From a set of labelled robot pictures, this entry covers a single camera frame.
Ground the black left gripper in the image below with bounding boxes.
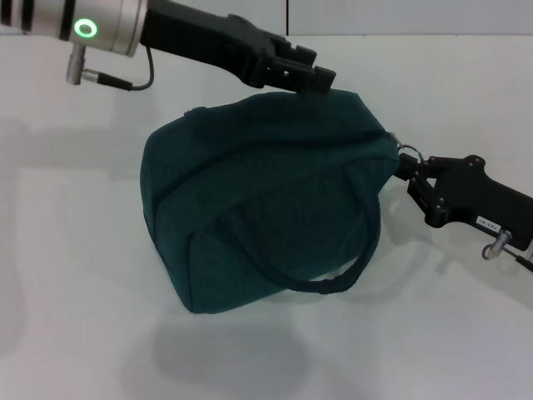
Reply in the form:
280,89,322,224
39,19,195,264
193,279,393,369
139,0,337,96

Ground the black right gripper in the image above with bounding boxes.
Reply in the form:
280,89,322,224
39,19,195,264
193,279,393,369
398,152,533,253

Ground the dark teal fabric lunch bag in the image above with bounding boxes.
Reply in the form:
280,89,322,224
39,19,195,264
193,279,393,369
139,89,426,314

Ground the grey right arm cable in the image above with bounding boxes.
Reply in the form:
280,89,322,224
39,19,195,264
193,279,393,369
481,227,533,273

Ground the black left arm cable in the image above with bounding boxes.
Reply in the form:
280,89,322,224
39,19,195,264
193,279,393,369
65,43,157,92

